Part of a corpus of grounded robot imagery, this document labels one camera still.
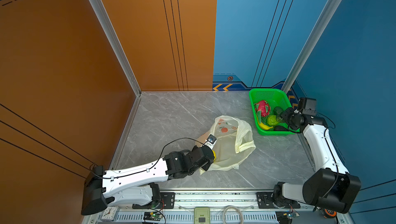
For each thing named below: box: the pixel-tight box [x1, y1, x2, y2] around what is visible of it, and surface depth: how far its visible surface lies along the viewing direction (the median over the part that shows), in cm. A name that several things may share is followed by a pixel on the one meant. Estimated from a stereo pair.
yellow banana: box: [258, 122, 274, 131], surface depth 98 cm
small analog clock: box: [99, 206, 120, 222], surface depth 70 cm
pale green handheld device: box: [193, 206, 211, 224], surface depth 70 cm
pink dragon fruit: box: [253, 100, 271, 124], surface depth 101 cm
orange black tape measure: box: [323, 208, 337, 219], surface depth 69 cm
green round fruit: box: [266, 114, 279, 126], surface depth 98 cm
